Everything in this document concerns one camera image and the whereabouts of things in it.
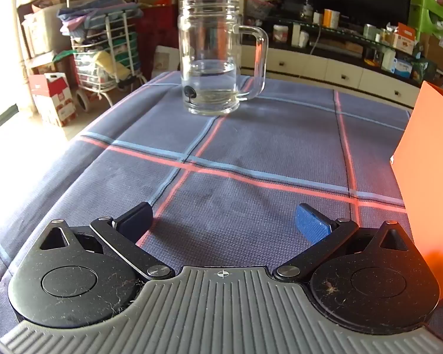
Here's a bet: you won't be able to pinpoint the red white cardboard box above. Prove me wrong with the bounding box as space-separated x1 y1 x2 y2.
29 72 77 128

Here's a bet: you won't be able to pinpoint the open brown cardboard box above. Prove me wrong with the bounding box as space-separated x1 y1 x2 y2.
426 35 443 74

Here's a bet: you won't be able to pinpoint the clear glass mug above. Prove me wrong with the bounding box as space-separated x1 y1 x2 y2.
177 0 269 116

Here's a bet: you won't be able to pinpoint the white black television stand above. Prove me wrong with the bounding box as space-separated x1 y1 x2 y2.
240 18 440 98

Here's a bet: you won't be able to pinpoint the white paper bag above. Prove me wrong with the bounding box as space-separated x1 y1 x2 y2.
151 45 181 80

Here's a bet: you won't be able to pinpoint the white wire shopping trolley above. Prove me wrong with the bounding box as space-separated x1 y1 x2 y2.
57 0 148 111

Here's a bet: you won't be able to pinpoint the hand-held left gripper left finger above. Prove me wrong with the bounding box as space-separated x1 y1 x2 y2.
39 202 176 281

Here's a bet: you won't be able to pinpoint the large brown cardboard box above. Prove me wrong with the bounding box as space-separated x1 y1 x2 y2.
17 0 78 60

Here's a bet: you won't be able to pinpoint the orange white carton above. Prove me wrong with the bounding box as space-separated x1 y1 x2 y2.
393 22 418 56

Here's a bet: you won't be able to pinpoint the pink plastic basket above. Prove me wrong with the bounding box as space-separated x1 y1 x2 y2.
245 0 276 21

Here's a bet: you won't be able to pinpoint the blue white carton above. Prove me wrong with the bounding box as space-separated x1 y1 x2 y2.
393 58 414 79

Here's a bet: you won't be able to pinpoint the white power cable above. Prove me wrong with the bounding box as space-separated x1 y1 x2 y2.
309 26 324 57

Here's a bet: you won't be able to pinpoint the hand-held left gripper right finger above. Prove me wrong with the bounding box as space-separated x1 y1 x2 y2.
273 204 416 283

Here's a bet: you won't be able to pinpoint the green stacking bins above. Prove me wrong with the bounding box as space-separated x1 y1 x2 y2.
408 0 443 43

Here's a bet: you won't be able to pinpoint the plaid blue tablecloth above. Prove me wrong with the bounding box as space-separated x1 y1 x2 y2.
0 70 443 340

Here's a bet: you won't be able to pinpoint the pink lid jar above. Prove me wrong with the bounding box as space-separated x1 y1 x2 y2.
273 24 289 44

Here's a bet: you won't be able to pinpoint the orange cardboard box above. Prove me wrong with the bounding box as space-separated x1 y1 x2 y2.
389 81 443 303

